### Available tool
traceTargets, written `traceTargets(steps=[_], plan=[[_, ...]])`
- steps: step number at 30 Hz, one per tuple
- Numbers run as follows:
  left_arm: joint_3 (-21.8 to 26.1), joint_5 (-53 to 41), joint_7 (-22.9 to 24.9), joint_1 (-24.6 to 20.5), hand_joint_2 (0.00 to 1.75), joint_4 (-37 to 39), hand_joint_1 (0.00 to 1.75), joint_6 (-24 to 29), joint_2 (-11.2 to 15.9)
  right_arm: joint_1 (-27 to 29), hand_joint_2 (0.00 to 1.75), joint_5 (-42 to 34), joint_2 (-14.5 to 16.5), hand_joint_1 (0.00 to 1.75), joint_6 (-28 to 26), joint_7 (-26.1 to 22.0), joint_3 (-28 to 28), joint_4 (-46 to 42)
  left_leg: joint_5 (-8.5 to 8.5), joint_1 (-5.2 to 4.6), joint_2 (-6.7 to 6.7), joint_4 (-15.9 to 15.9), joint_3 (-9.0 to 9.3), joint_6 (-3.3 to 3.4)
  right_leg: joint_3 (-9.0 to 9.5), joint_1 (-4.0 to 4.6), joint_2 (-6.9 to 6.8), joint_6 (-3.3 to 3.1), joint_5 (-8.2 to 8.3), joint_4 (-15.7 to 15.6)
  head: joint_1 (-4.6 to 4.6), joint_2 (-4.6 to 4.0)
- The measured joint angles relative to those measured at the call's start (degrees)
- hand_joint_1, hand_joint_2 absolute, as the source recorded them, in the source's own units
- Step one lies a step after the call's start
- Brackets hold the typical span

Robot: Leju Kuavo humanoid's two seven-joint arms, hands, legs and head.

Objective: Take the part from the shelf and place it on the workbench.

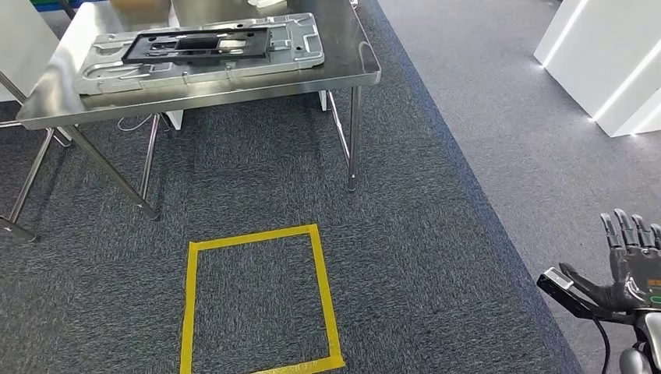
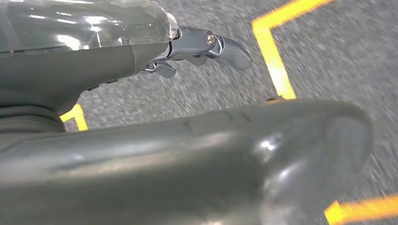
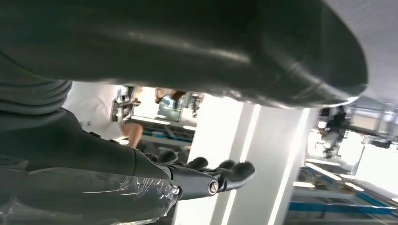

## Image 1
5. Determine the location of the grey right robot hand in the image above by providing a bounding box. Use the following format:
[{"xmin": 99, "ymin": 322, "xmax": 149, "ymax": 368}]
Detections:
[{"xmin": 559, "ymin": 209, "xmax": 661, "ymax": 312}]

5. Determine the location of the black plastic frame part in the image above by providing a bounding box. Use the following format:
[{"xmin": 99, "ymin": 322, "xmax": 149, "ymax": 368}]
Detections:
[{"xmin": 121, "ymin": 26, "xmax": 272, "ymax": 65}]

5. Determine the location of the steel workbench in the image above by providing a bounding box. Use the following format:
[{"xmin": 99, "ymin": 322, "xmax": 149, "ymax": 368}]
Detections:
[{"xmin": 0, "ymin": 0, "xmax": 382, "ymax": 244}]

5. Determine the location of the white lit display plinth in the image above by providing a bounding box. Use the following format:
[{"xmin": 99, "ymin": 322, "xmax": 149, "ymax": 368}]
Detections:
[{"xmin": 533, "ymin": 0, "xmax": 661, "ymax": 138}]

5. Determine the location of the stamped silver metal panel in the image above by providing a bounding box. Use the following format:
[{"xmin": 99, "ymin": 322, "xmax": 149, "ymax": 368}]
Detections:
[{"xmin": 74, "ymin": 12, "xmax": 325, "ymax": 97}]

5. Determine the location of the brown cardboard box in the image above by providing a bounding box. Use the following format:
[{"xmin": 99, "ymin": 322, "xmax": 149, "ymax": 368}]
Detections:
[{"xmin": 109, "ymin": 0, "xmax": 172, "ymax": 16}]

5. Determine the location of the white cabinet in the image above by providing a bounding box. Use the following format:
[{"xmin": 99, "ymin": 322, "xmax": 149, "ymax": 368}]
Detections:
[{"xmin": 0, "ymin": 0, "xmax": 60, "ymax": 103}]

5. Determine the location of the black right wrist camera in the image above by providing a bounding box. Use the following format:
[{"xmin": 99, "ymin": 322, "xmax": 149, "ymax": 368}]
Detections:
[{"xmin": 536, "ymin": 267, "xmax": 637, "ymax": 325}]

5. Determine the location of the black camera cable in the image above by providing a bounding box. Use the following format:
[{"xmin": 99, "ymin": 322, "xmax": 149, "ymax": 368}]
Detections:
[{"xmin": 592, "ymin": 317, "xmax": 612, "ymax": 374}]

